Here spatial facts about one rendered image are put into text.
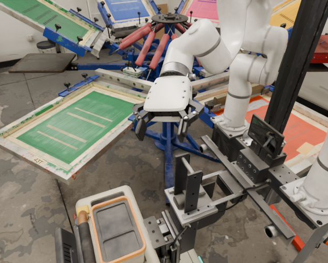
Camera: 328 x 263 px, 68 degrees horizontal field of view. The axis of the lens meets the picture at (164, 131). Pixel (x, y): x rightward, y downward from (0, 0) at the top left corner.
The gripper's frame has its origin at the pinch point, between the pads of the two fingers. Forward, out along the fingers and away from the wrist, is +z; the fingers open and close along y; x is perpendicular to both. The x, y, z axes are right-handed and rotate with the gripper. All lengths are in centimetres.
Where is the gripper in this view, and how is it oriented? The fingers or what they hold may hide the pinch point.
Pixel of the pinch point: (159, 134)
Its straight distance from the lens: 50.8
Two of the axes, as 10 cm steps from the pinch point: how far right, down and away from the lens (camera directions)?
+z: -2.1, 8.3, -5.2
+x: -2.7, -5.6, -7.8
